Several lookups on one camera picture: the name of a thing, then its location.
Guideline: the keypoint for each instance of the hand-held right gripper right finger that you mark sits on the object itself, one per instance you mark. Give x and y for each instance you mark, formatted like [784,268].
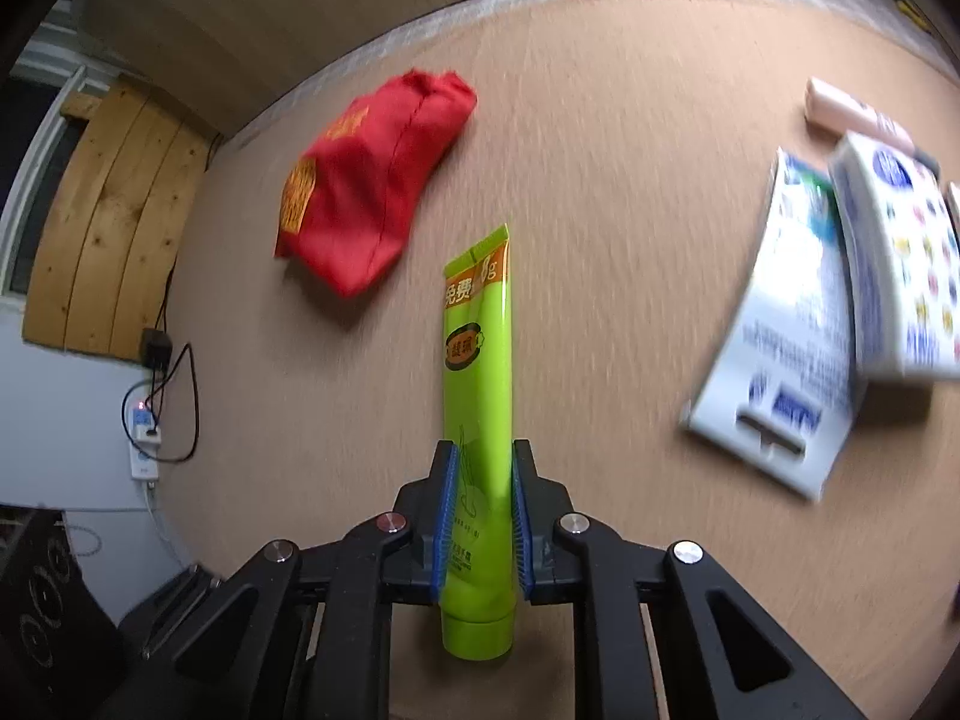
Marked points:
[521,525]

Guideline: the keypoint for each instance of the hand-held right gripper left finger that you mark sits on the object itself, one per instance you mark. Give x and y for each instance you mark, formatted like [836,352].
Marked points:
[448,510]

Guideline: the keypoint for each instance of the green tube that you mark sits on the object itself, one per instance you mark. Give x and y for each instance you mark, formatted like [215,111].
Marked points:
[476,390]

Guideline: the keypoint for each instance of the white packet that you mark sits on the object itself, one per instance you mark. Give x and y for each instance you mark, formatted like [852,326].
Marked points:
[787,330]

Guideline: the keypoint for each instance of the red cloth bag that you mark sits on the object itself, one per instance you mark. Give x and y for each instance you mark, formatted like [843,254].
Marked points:
[360,187]

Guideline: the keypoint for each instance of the colourful print tissue pack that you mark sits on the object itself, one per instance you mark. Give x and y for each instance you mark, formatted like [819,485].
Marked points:
[900,262]

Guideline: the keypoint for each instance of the white power strip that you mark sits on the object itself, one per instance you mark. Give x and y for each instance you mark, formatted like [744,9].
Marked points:
[142,431]

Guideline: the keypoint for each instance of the black power adapter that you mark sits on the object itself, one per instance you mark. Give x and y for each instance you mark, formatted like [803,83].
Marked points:
[157,349]

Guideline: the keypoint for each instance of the black speaker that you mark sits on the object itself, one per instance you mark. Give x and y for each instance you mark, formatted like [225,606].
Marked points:
[45,615]

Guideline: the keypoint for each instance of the wooden plank panel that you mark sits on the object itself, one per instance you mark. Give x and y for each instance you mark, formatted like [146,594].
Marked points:
[112,225]

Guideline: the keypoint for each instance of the white bottle with grey cap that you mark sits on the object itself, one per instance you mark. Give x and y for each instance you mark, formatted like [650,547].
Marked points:
[840,111]

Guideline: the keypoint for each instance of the light wooden cabinet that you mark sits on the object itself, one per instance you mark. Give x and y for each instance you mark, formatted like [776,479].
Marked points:
[262,15]

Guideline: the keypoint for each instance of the white window frame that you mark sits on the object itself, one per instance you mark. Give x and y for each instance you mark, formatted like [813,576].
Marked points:
[37,157]

